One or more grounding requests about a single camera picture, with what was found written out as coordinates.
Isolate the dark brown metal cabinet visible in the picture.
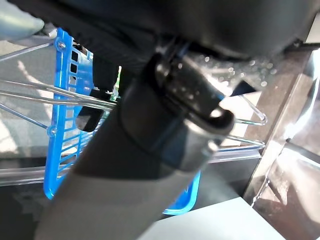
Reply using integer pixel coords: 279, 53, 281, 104
242, 14, 320, 240

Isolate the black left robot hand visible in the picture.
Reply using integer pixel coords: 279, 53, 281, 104
7, 0, 320, 240

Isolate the silver left robot leg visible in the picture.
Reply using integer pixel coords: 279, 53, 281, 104
0, 0, 45, 41

